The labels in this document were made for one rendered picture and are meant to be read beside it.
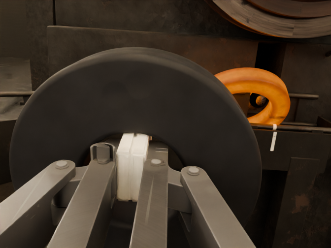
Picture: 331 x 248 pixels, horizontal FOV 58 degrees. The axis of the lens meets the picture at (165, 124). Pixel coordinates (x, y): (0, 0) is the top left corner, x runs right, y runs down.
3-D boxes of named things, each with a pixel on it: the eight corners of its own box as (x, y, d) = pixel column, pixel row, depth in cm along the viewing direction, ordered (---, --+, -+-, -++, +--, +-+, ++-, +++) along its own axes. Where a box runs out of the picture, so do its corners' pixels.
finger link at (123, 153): (130, 202, 16) (115, 201, 16) (141, 146, 23) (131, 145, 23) (130, 153, 15) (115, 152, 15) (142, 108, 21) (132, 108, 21)
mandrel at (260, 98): (234, 93, 85) (236, 77, 84) (249, 94, 85) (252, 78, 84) (249, 109, 69) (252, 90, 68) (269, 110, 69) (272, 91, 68)
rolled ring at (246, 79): (272, 63, 47) (268, 49, 49) (173, 104, 56) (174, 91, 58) (302, 123, 59) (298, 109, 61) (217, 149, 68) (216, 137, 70)
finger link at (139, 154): (130, 153, 15) (145, 153, 15) (142, 108, 21) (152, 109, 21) (130, 202, 16) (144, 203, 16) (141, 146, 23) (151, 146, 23)
